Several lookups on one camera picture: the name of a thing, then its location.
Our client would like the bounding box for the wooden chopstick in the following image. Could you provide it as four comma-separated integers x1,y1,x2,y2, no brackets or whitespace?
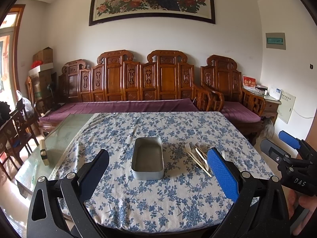
185,149,212,177

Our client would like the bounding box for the metal fork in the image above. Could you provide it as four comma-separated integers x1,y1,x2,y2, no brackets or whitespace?
195,142,208,168

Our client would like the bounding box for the person's right hand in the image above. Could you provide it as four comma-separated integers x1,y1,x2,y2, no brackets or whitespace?
287,190,316,220

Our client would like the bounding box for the wooden side table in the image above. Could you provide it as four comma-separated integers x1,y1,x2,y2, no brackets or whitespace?
261,98,281,125

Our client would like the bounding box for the white box on side table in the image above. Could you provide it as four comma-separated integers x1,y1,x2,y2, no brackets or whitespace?
269,86,282,101

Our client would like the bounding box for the small box with black band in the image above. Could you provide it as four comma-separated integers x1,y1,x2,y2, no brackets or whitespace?
39,139,49,166

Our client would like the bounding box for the purple armchair cushion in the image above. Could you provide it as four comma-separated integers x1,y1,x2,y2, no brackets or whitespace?
221,102,261,123

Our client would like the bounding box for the red card box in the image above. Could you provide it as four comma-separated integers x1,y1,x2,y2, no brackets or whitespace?
242,75,256,90

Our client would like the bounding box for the dark wooden chair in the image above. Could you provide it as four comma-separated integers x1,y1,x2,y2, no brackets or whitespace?
1,104,39,180

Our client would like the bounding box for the carved wooden armchair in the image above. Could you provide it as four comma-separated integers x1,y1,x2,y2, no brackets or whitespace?
201,55,265,145

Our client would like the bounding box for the grey metal tray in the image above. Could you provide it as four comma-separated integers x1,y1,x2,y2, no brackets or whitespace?
131,137,164,180

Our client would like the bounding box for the blue floral tablecloth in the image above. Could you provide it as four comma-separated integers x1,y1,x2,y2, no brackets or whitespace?
50,112,272,234

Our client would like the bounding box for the purple sofa cushion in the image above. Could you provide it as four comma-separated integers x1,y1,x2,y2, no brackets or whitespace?
39,98,198,123

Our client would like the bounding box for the white plastic bag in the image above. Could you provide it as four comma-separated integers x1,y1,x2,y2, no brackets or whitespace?
16,90,34,117

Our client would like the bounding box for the long carved wooden sofa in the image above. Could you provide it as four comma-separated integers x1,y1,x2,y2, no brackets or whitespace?
34,49,225,137

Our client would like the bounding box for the white flat box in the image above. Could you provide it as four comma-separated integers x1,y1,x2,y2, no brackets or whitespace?
29,63,53,76

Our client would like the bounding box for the brown cardboard box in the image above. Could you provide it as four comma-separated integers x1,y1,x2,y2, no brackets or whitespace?
33,47,53,64

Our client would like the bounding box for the framed floral peacock painting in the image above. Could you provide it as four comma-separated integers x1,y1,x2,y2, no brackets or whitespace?
89,0,215,26

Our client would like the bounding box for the white wall panel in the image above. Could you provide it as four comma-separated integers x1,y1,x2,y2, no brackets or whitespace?
277,90,296,124

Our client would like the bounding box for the grey electrical wall box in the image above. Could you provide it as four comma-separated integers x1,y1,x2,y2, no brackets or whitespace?
265,33,286,50

